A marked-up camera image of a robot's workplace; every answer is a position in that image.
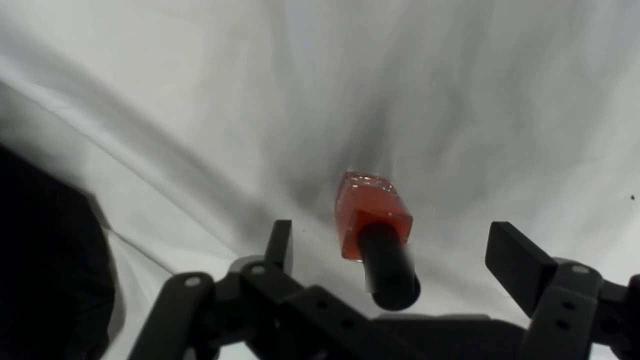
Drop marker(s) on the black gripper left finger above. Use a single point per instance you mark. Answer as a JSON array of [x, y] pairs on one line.
[[267, 313]]

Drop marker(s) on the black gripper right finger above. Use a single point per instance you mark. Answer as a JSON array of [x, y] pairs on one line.
[[567, 307]]

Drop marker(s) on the orange nail polish bottle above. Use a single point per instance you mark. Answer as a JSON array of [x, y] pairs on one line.
[[373, 206]]

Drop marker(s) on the white tablecloth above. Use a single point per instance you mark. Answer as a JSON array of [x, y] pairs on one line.
[[467, 100]]

